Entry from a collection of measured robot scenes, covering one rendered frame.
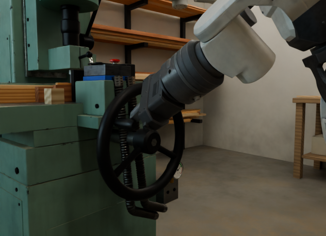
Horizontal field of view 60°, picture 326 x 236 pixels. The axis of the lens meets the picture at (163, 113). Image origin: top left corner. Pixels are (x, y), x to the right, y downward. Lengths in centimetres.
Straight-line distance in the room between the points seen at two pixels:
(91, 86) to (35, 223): 36
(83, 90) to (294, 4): 55
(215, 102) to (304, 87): 141
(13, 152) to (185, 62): 52
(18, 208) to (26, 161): 13
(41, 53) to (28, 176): 43
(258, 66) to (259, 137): 381
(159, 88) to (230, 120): 401
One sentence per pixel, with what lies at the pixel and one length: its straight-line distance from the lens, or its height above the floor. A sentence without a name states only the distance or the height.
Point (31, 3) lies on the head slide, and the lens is 107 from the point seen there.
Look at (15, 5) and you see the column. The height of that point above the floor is 121.
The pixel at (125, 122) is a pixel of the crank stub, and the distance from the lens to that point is 58.
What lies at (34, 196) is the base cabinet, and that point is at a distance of 76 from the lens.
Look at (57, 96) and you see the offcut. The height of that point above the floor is 92.
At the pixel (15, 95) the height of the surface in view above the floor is 92.
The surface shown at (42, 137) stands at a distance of 74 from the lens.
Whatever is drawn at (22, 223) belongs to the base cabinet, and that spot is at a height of 61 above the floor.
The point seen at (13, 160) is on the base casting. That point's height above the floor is 76.
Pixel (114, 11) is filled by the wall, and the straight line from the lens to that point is 383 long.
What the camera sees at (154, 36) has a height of 156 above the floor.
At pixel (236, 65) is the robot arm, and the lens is 44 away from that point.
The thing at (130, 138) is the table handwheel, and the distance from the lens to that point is 72.
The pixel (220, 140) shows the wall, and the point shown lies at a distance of 464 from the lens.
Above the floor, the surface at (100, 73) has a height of 98.
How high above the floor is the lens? 94
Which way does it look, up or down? 5 degrees down
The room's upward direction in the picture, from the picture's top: straight up
